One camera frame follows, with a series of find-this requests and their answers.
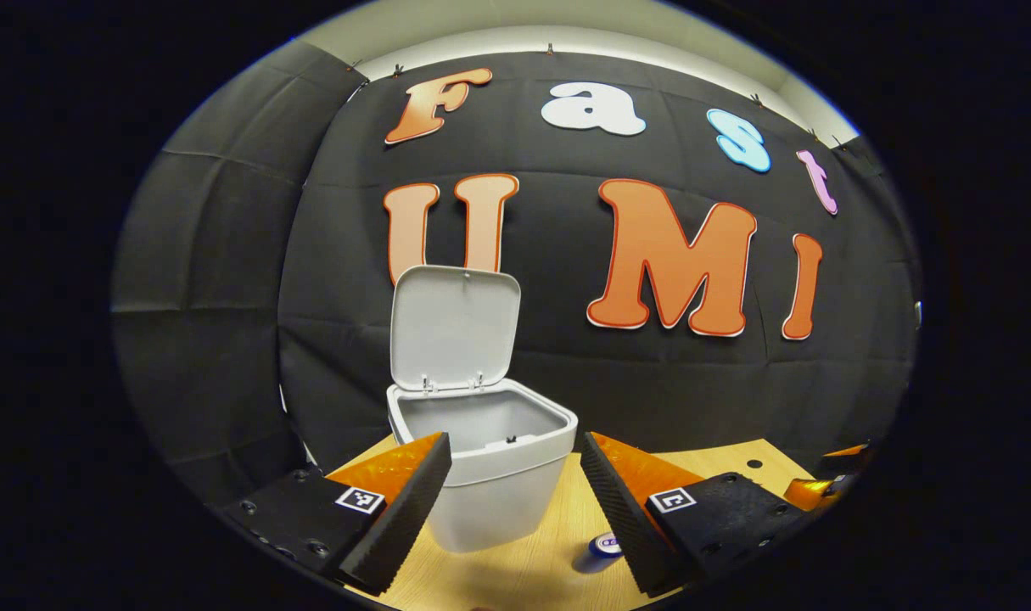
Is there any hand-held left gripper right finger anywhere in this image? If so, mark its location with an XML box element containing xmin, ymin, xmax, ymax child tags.
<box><xmin>580</xmin><ymin>431</ymin><xmax>813</xmax><ymax>597</ymax></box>

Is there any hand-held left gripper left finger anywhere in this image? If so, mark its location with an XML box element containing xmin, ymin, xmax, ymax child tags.
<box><xmin>224</xmin><ymin>431</ymin><xmax>454</xmax><ymax>597</ymax></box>

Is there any blue silver pop can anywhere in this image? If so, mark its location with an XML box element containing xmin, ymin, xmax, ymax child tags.
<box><xmin>573</xmin><ymin>531</ymin><xmax>625</xmax><ymax>575</ymax></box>

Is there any white desktop garbage bin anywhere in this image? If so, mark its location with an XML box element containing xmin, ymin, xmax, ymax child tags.
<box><xmin>387</xmin><ymin>265</ymin><xmax>580</xmax><ymax>554</ymax></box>

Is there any wooden desktop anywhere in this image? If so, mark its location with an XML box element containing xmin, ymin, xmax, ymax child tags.
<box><xmin>324</xmin><ymin>437</ymin><xmax>817</xmax><ymax>610</ymax></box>

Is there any black backdrop cloth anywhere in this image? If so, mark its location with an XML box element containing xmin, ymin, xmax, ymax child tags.
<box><xmin>110</xmin><ymin>38</ymin><xmax>923</xmax><ymax>510</ymax></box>

